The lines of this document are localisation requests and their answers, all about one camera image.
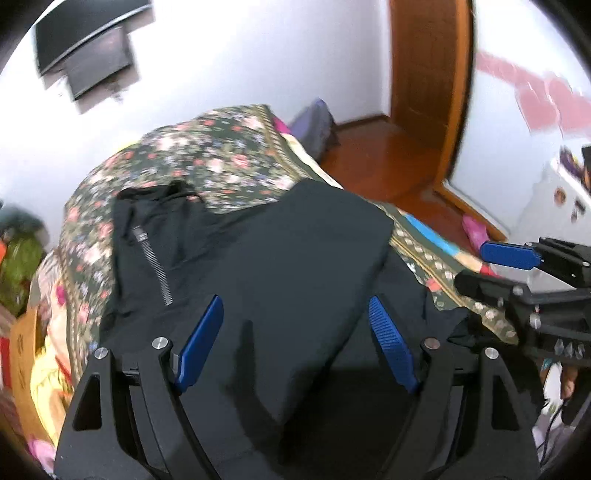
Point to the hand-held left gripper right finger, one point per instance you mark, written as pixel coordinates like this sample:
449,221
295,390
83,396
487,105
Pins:
388,341

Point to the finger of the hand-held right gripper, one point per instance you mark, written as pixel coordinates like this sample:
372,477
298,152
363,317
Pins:
505,254
485,286

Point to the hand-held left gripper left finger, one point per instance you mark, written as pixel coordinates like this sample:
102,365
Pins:
203,341

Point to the black zip sweater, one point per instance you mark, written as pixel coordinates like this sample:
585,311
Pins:
277,258

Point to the person's right hand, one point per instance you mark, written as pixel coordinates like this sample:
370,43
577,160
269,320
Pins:
569,383

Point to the pink slipper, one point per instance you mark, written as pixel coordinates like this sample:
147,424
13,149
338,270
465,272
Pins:
475,233

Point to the white cabinet with stickers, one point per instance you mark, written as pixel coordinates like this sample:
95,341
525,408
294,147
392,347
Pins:
554,217

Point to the colourful bed sheet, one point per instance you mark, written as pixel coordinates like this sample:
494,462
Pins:
434,240

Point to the yellow blanket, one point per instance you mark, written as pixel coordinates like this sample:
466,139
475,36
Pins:
48,383

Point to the wooden lap desk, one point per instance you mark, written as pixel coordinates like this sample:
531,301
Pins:
27,364

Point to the floral bedspread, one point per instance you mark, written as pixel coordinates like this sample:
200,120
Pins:
207,152

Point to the wooden door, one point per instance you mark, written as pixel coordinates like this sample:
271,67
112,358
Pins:
425,69

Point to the purple grey bag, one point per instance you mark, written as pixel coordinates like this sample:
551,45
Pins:
314,127

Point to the pink wall decoration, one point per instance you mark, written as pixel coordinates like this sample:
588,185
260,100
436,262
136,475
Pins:
540,97

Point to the small black wall monitor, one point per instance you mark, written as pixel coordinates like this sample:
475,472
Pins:
99,62

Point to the wall-mounted black television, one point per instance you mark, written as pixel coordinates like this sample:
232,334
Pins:
69,32

